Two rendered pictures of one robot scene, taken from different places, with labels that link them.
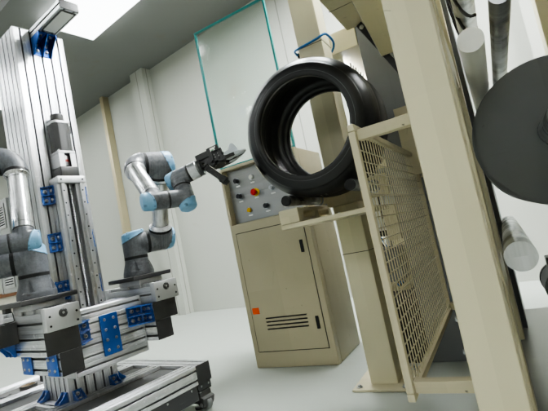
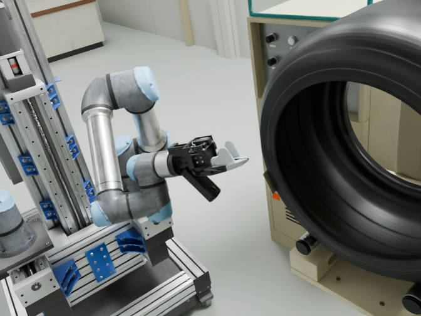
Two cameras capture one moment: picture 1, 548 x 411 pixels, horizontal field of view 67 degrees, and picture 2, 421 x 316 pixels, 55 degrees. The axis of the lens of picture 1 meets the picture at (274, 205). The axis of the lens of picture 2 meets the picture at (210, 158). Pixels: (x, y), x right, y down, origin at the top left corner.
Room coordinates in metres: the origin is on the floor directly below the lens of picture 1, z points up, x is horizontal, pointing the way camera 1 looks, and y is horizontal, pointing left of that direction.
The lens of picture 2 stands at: (0.94, -0.20, 1.67)
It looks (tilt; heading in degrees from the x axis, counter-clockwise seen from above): 31 degrees down; 25
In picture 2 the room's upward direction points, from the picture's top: 11 degrees counter-clockwise
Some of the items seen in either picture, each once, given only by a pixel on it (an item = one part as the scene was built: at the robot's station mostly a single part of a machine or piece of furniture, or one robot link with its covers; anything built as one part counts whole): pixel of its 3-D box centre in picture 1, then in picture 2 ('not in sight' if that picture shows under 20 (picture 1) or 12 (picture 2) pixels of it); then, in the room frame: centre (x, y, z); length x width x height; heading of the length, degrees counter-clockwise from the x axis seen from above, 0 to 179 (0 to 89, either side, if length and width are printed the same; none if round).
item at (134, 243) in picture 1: (134, 242); (123, 153); (2.14, 0.74, 0.88); 0.13 x 0.12 x 0.14; 120
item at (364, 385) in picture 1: (387, 377); not in sight; (2.03, -0.36, 0.01); 0.27 x 0.27 x 0.02; 62
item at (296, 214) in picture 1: (307, 214); (340, 229); (1.86, -0.13, 0.84); 0.36 x 0.09 x 0.06; 152
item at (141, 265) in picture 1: (137, 265); (129, 177); (2.14, 0.75, 0.77); 0.15 x 0.15 x 0.10
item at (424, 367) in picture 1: (413, 241); not in sight; (1.44, -0.44, 0.65); 0.90 x 0.02 x 0.70; 152
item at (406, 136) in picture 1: (422, 140); not in sight; (1.81, -0.70, 1.05); 0.20 x 0.15 x 0.30; 152
